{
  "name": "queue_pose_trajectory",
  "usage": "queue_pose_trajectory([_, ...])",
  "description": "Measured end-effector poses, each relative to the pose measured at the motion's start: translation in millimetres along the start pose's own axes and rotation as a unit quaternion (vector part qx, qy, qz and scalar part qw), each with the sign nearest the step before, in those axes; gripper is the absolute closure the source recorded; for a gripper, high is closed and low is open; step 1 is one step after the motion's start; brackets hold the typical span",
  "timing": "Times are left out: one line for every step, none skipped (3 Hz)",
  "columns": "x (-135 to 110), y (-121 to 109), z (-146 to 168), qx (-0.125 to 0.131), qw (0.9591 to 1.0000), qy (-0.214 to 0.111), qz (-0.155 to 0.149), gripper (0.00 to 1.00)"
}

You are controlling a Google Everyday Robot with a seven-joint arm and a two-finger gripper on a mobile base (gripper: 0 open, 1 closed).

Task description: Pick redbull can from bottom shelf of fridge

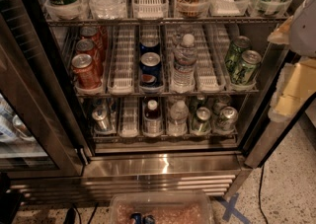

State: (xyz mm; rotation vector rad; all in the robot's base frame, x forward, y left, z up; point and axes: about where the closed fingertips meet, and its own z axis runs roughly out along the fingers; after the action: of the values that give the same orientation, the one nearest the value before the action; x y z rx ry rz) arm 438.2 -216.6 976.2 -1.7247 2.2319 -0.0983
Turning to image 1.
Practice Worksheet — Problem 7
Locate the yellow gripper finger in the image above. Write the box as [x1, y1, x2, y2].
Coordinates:
[268, 57, 316, 122]
[268, 16, 293, 44]

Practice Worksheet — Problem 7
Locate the silver redbull can front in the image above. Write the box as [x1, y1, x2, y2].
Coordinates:
[92, 107, 112, 131]

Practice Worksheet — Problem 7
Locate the black cable on floor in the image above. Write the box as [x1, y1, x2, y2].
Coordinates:
[258, 165, 270, 224]

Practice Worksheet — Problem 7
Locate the green can bottom left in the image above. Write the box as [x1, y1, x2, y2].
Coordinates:
[192, 107, 211, 135]

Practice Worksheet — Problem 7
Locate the dark juice bottle white cap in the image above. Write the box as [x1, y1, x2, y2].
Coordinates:
[144, 100, 162, 136]

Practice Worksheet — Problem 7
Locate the clear plastic bin on floor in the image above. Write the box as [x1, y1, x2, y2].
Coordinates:
[110, 190, 214, 224]

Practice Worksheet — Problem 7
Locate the green can rear middle shelf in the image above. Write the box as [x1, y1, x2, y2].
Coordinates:
[224, 36, 252, 73]

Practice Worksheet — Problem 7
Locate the empty white shelf tray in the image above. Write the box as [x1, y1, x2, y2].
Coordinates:
[108, 26, 135, 95]

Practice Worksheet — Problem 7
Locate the red soda can rear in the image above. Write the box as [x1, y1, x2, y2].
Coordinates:
[80, 26, 106, 60]

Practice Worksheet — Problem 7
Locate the green can bottom right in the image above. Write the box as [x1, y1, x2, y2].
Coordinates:
[215, 107, 238, 132]

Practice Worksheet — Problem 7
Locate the blue pepsi can rear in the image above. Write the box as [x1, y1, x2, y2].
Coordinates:
[139, 36, 160, 54]

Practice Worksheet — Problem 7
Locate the clear water bottle bottom shelf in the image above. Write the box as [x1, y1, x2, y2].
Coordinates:
[168, 100, 189, 136]

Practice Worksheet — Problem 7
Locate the glass fridge door left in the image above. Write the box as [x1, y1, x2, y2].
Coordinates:
[0, 0, 87, 180]

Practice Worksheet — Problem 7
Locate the clear water bottle middle shelf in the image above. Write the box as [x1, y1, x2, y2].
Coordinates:
[172, 34, 198, 93]

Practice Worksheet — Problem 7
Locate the red soda can middle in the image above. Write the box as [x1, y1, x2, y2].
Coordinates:
[75, 38, 103, 76]

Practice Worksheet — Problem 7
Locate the fridge vent grille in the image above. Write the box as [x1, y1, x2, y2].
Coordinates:
[10, 175, 236, 204]

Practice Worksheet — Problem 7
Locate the green can front middle shelf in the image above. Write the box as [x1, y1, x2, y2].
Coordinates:
[231, 50, 262, 85]

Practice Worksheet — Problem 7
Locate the clear water bottle shelf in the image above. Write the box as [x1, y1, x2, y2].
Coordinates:
[168, 100, 189, 136]
[172, 34, 198, 93]

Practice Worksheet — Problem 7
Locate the blue pepsi can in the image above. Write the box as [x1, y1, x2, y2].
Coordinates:
[139, 36, 160, 54]
[139, 52, 161, 87]

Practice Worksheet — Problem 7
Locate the red soda can front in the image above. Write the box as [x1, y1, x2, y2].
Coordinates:
[71, 53, 101, 89]

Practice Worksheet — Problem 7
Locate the blue pepsi can front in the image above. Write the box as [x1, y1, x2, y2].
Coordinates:
[139, 52, 161, 87]

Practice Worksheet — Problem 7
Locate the red soda can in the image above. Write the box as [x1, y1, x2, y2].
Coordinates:
[71, 53, 101, 89]
[75, 38, 103, 76]
[80, 26, 106, 60]

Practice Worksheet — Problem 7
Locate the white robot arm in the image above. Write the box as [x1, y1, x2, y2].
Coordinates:
[268, 0, 316, 122]

